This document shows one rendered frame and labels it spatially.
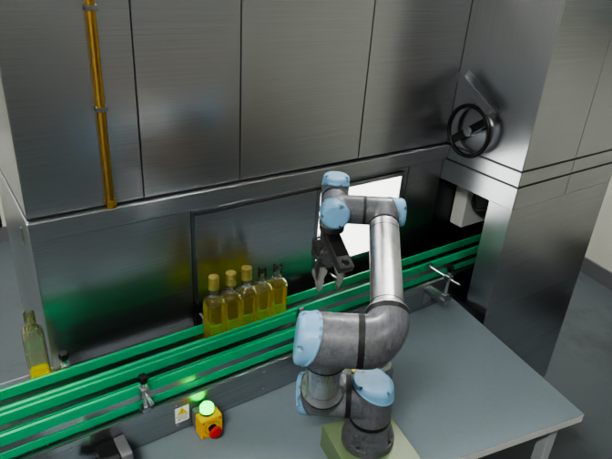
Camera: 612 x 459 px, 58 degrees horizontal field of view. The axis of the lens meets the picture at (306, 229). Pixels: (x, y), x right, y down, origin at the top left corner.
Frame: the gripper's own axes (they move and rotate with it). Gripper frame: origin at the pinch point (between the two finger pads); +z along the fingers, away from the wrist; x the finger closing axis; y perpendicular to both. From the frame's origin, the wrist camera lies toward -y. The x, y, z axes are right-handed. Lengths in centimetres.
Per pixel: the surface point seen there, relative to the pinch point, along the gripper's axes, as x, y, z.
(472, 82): -80, 53, -47
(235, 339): 24.3, 15.6, 24.8
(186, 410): 43, 2, 37
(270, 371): 14.5, 8.4, 34.7
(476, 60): -81, 53, -55
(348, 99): -25, 48, -43
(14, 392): 88, 11, 25
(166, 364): 47, 10, 25
